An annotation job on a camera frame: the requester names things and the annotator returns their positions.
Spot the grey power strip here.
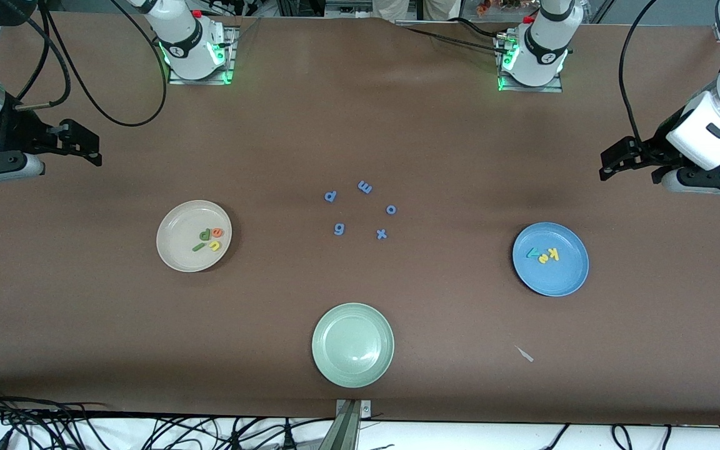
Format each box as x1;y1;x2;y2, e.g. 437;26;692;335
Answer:
326;0;417;19

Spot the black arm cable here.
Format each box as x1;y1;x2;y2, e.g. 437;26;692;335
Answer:
619;0;658;141
16;0;168;127

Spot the blue plate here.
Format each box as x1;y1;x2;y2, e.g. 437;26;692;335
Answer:
512;222;590;298

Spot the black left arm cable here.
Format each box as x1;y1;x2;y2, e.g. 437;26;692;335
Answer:
619;0;658;141

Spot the orange brown clutter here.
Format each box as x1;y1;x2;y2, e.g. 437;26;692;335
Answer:
476;0;523;16

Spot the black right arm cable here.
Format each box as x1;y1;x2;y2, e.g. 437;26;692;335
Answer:
16;0;168;127

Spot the pale green plate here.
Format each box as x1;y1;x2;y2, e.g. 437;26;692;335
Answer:
311;302;395;389

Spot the person in beige trousers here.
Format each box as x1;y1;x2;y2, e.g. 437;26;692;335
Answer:
372;0;461;21

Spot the brown table cover sheet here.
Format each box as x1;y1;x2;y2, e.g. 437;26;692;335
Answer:
0;11;720;426

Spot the beige brown plate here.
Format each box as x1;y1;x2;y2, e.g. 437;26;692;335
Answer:
156;200;233;273

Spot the aluminium clamp bracket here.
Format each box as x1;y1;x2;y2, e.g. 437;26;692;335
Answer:
334;399;373;450

